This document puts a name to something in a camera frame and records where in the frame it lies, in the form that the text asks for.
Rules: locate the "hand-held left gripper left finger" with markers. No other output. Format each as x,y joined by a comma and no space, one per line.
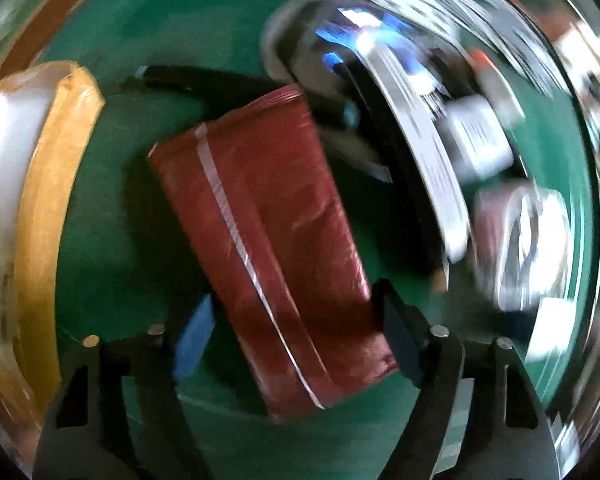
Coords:
195,340

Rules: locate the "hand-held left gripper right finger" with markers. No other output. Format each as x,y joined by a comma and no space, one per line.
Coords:
402,340

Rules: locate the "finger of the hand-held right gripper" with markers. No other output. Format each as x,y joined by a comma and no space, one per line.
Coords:
342,122

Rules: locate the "dark red foil packet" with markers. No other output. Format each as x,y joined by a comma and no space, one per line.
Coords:
260,220

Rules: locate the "black pen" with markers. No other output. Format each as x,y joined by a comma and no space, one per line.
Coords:
190,76

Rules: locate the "cardboard box with yellow tape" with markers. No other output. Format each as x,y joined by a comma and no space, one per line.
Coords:
40,210

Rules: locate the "small white labelled box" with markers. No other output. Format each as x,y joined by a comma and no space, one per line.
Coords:
480,135

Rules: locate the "tape roll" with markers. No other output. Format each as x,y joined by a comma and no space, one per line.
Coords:
492,232

